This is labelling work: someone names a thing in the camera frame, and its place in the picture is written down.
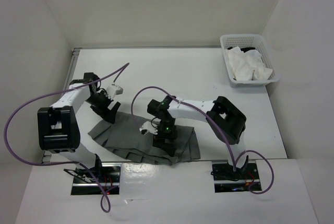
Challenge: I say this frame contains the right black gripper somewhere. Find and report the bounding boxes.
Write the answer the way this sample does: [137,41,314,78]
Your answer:
[153,118,177,156]

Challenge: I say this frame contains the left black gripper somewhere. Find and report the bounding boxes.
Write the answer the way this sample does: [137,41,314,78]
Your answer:
[85,90,121,124]

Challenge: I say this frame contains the grey pleated skirt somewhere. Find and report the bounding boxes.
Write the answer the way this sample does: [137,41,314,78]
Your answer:
[88,112,200,166]

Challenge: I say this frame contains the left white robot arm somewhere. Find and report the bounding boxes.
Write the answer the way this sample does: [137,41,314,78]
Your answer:
[37,73,123,182]

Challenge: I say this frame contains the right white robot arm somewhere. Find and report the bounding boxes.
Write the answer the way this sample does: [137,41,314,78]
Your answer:
[147,95,247,179]

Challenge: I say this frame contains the white crumpled cloth in basket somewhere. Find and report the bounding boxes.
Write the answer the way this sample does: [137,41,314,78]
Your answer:
[225,46,273,81]

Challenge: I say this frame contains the white plastic mesh basket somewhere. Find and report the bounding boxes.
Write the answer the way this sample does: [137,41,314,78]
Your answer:
[220,34,281,88]

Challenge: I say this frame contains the black garment in basket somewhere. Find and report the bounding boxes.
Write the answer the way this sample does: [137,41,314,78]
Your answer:
[227,47,255,52]

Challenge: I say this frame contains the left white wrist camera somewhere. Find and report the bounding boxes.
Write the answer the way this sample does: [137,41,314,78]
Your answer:
[106,84,123,100]

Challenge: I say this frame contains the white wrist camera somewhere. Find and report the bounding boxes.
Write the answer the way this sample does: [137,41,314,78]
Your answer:
[106,84,123,100]
[139,121,158,135]

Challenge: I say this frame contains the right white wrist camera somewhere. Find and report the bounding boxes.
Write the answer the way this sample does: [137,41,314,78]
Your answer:
[139,121,158,135]

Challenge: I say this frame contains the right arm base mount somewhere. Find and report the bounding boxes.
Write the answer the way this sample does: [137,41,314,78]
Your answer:
[211,162,262,193]

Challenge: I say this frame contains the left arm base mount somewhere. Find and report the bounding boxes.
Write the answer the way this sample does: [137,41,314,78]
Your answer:
[63,164,121,195]

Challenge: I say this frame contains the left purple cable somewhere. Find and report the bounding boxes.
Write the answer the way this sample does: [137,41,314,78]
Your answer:
[3,62,130,213]

